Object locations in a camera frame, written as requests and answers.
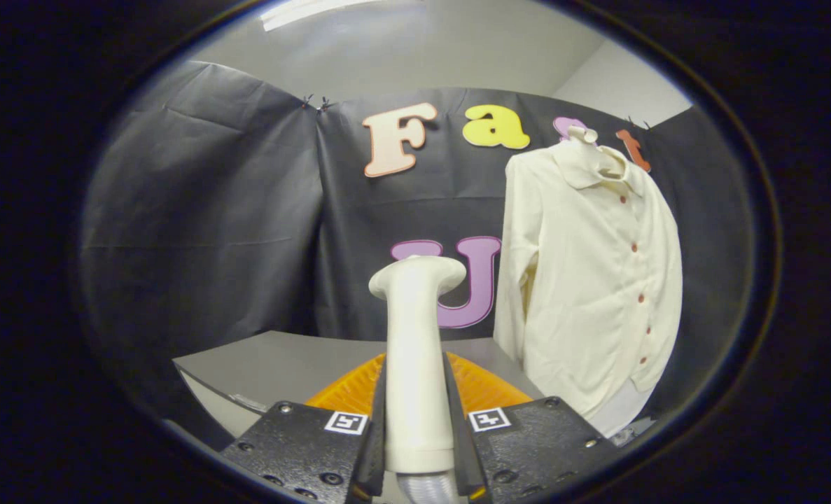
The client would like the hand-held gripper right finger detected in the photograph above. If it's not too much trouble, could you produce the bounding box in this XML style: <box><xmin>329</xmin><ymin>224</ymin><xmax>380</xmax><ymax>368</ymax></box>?
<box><xmin>443</xmin><ymin>352</ymin><xmax>622</xmax><ymax>504</ymax></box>

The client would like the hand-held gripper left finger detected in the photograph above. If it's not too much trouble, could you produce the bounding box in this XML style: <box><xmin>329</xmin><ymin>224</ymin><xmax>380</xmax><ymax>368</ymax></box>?
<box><xmin>221</xmin><ymin>353</ymin><xmax>388</xmax><ymax>504</ymax></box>

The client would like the white garment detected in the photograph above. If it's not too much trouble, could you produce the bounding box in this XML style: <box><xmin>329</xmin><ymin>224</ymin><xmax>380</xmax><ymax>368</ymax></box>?
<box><xmin>589</xmin><ymin>378</ymin><xmax>657</xmax><ymax>439</ymax></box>

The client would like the white garment steamer head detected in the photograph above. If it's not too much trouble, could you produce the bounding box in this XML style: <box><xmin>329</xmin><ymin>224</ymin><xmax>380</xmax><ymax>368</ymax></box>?
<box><xmin>368</xmin><ymin>255</ymin><xmax>468</xmax><ymax>475</ymax></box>

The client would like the cream button shirt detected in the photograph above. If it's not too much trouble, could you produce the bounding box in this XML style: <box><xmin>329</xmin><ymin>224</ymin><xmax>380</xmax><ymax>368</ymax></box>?
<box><xmin>492</xmin><ymin>136</ymin><xmax>683</xmax><ymax>421</ymax></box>

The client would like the grey cabinet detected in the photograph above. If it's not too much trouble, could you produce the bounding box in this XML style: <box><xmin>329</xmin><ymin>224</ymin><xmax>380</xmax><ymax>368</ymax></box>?
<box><xmin>172</xmin><ymin>330</ymin><xmax>543</xmax><ymax>449</ymax></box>

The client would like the black backdrop cloth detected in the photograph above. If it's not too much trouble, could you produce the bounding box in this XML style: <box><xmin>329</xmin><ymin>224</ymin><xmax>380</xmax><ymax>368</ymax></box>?
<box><xmin>79</xmin><ymin>59</ymin><xmax>755</xmax><ymax>449</ymax></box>

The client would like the ceiling light panel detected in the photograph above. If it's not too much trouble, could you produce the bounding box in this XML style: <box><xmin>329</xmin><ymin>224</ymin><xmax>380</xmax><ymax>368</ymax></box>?
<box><xmin>260</xmin><ymin>0</ymin><xmax>388</xmax><ymax>32</ymax></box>

